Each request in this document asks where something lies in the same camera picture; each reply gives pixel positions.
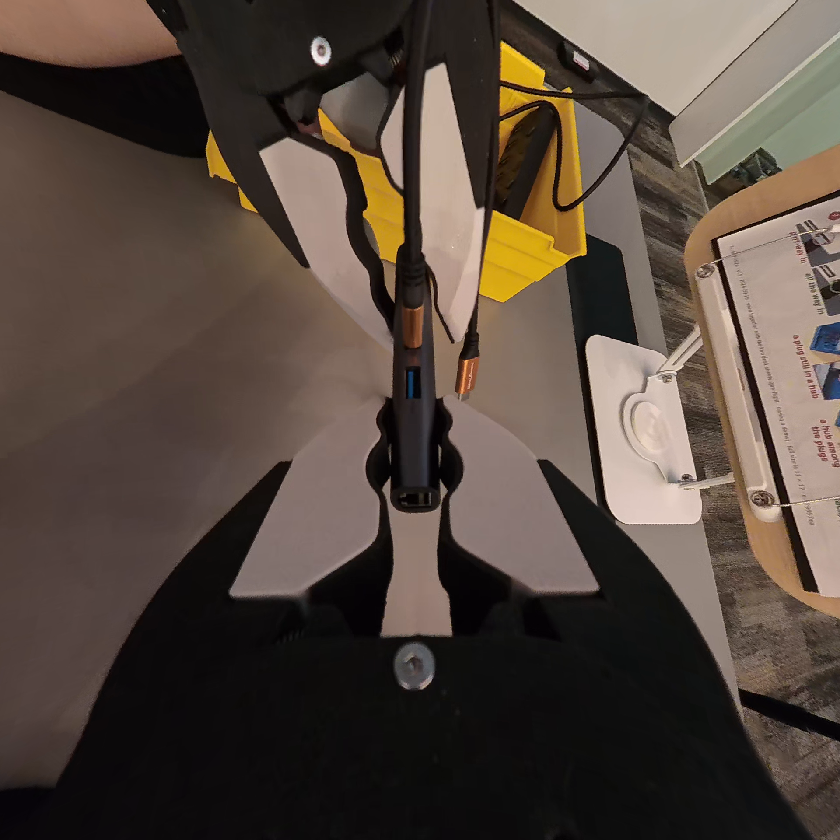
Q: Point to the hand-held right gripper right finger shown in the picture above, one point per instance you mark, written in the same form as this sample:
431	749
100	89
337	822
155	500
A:
518	531

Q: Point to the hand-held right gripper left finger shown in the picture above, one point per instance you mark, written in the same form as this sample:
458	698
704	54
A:
315	531

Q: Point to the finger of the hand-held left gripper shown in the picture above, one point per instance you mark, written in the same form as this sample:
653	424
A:
453	197
315	216

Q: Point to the yellow plastic bin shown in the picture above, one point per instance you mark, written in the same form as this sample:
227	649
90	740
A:
525	256

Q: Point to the slim grey usb hub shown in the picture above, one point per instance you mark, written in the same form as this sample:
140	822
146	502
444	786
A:
413	453

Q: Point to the person's left forearm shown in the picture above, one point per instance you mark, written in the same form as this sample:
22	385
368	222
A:
65	33

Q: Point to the white document stand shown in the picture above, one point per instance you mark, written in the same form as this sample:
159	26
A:
643	472

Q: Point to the wooden document board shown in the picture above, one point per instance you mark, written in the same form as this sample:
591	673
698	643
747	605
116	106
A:
761	564

